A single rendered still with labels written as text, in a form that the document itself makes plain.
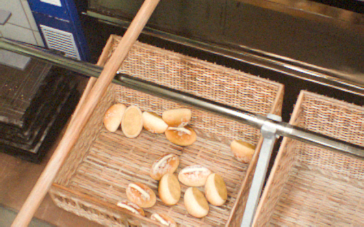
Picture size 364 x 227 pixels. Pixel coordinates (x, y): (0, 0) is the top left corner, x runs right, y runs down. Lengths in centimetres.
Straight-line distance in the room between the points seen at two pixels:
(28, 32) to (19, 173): 49
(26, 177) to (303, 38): 97
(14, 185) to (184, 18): 75
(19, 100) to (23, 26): 38
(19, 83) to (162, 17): 49
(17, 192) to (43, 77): 36
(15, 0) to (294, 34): 95
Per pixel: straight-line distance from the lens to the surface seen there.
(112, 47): 235
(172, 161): 229
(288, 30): 204
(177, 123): 231
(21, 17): 259
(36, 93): 230
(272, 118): 170
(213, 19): 211
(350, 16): 190
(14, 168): 246
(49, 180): 166
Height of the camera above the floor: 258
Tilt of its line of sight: 54 degrees down
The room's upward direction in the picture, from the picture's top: 11 degrees counter-clockwise
